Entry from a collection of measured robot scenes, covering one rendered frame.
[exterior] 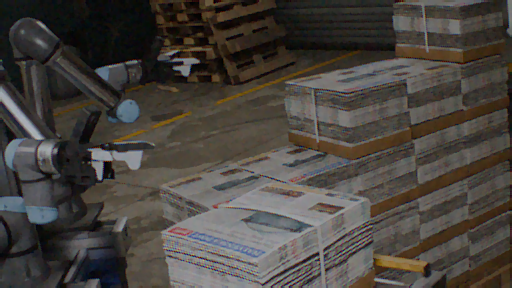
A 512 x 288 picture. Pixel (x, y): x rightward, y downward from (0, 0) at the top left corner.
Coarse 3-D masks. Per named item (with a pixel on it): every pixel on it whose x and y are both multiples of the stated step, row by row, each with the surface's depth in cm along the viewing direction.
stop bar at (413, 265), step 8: (376, 256) 195; (384, 256) 194; (376, 264) 194; (384, 264) 192; (392, 264) 191; (400, 264) 189; (408, 264) 188; (416, 264) 187; (424, 264) 186; (424, 272) 186
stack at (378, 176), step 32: (448, 128) 297; (256, 160) 286; (288, 160) 281; (320, 160) 276; (352, 160) 273; (384, 160) 279; (416, 160) 289; (448, 160) 300; (160, 192) 270; (192, 192) 259; (224, 192) 255; (352, 192) 273; (384, 192) 282; (448, 192) 303; (384, 224) 283; (416, 224) 293; (448, 224) 305; (416, 256) 299; (448, 256) 309
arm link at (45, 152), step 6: (42, 144) 166; (48, 144) 165; (54, 144) 165; (42, 150) 165; (48, 150) 164; (42, 156) 165; (48, 156) 164; (42, 162) 165; (48, 162) 164; (42, 168) 166; (48, 168) 165; (54, 168) 165
